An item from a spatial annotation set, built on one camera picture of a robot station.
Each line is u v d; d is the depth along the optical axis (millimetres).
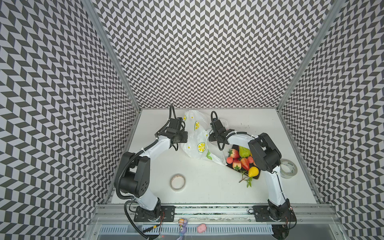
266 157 553
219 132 790
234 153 889
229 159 868
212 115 825
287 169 879
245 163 846
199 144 883
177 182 825
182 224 676
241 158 860
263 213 727
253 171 803
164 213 711
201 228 674
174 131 713
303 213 754
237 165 840
